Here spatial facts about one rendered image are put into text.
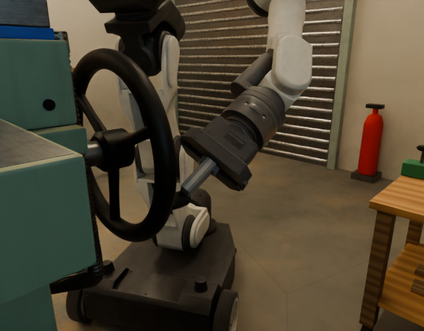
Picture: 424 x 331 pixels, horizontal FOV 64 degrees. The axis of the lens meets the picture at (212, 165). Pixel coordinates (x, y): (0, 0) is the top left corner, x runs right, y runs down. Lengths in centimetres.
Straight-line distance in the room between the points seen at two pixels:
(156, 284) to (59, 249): 109
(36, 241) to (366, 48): 296
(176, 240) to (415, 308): 83
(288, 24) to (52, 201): 58
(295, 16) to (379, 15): 235
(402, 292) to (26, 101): 127
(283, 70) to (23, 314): 47
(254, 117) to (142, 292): 85
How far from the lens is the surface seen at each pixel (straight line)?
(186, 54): 414
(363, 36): 306
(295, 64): 60
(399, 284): 143
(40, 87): 40
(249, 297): 151
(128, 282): 129
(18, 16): 41
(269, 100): 55
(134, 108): 108
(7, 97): 39
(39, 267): 18
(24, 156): 17
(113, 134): 51
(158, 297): 121
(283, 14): 70
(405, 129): 299
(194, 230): 132
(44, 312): 31
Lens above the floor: 94
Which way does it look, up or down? 18 degrees down
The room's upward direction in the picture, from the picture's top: straight up
